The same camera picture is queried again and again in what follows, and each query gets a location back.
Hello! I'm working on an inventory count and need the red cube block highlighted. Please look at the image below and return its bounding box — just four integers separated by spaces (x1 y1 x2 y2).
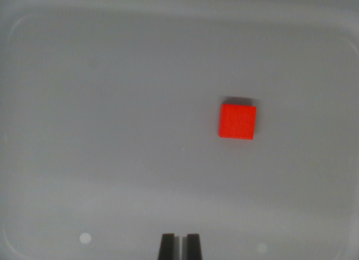
217 103 257 140

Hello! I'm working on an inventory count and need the grey plastic tray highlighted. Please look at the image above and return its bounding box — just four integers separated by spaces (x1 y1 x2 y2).
0 0 359 260

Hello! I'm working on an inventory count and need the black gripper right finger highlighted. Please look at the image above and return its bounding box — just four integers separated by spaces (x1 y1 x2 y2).
181 233 204 260

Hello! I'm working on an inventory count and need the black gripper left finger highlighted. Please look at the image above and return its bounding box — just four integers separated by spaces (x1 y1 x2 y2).
158 233 181 260

